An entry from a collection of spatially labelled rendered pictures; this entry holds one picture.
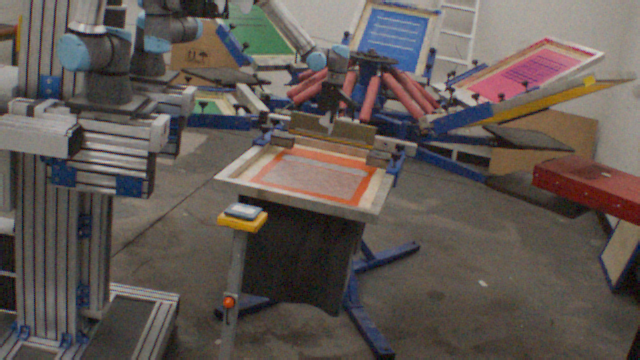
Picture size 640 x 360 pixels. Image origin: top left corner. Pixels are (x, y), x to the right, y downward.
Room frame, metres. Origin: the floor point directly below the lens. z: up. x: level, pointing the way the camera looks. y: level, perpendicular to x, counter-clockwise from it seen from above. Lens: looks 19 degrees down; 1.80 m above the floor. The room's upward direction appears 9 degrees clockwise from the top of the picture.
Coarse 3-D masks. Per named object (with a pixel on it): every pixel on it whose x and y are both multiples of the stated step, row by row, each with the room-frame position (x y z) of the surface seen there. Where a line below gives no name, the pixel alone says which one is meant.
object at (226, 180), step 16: (304, 144) 3.00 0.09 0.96; (320, 144) 2.99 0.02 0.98; (336, 144) 2.98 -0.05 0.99; (240, 160) 2.53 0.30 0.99; (224, 176) 2.32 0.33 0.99; (384, 176) 2.62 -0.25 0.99; (240, 192) 2.27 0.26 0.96; (256, 192) 2.26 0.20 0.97; (272, 192) 2.25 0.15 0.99; (288, 192) 2.26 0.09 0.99; (384, 192) 2.43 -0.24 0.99; (304, 208) 2.23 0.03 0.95; (320, 208) 2.22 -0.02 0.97; (336, 208) 2.21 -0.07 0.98; (352, 208) 2.21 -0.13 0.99
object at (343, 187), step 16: (336, 160) 2.86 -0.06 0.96; (352, 160) 2.90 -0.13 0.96; (320, 176) 2.60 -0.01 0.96; (336, 176) 2.64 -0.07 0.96; (352, 176) 2.67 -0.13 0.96; (368, 176) 2.71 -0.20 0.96; (304, 192) 2.39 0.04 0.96; (320, 192) 2.42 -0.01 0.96; (336, 192) 2.45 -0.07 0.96; (352, 192) 2.48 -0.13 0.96
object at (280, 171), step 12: (276, 156) 2.77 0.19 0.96; (300, 156) 2.83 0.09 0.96; (312, 156) 2.86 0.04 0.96; (324, 156) 2.89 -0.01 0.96; (264, 168) 2.59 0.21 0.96; (276, 168) 2.61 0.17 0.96; (288, 168) 2.64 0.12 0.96; (300, 168) 2.66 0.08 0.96; (312, 168) 2.69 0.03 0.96; (252, 180) 2.43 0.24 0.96; (264, 180) 2.45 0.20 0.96; (276, 180) 2.47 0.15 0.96; (288, 180) 2.49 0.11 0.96; (300, 180) 2.52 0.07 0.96; (312, 180) 2.54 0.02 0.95; (300, 192) 2.38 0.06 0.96
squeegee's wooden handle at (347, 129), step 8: (296, 112) 2.83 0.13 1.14; (296, 120) 2.82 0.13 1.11; (304, 120) 2.82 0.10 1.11; (312, 120) 2.81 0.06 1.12; (336, 120) 2.80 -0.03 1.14; (344, 120) 2.81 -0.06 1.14; (288, 128) 2.82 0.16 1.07; (304, 128) 2.81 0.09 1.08; (312, 128) 2.81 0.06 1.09; (320, 128) 2.80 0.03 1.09; (328, 128) 2.80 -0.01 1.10; (336, 128) 2.79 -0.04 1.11; (344, 128) 2.79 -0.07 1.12; (352, 128) 2.78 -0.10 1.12; (360, 128) 2.78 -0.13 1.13; (368, 128) 2.77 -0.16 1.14; (376, 128) 2.79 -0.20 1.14; (344, 136) 2.78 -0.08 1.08; (352, 136) 2.78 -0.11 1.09; (360, 136) 2.77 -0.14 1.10; (368, 136) 2.77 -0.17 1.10; (368, 144) 2.77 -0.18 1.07
